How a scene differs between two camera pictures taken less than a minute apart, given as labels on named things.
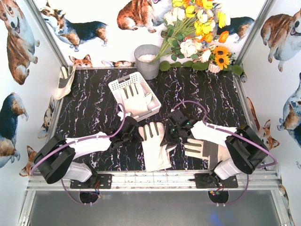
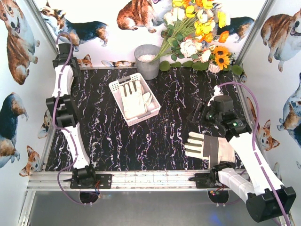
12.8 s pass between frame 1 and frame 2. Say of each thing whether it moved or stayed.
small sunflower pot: stayed
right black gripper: moved
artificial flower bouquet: stayed
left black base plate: stayed
